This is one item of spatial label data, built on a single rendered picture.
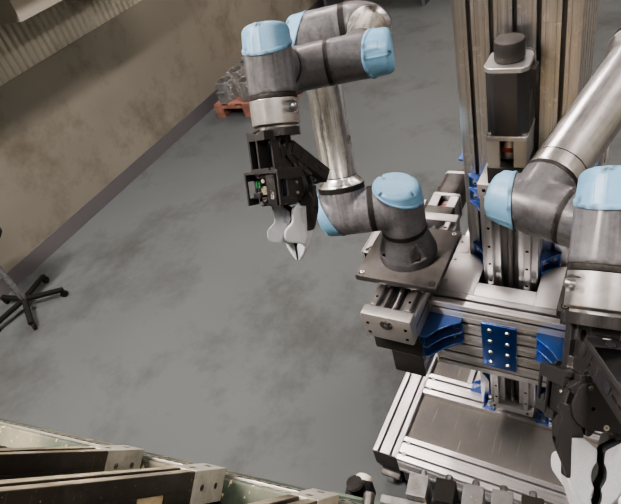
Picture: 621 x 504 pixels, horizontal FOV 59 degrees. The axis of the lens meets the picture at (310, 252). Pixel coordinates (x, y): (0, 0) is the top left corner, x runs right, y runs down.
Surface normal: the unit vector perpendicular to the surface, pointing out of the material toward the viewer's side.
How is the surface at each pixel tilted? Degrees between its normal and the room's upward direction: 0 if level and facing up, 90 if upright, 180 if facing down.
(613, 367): 24
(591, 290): 46
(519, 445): 0
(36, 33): 90
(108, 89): 90
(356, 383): 0
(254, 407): 0
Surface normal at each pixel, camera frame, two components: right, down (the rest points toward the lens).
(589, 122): -0.07, -0.39
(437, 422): -0.25, -0.73
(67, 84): 0.86, 0.14
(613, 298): -0.29, -0.07
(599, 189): -0.76, -0.16
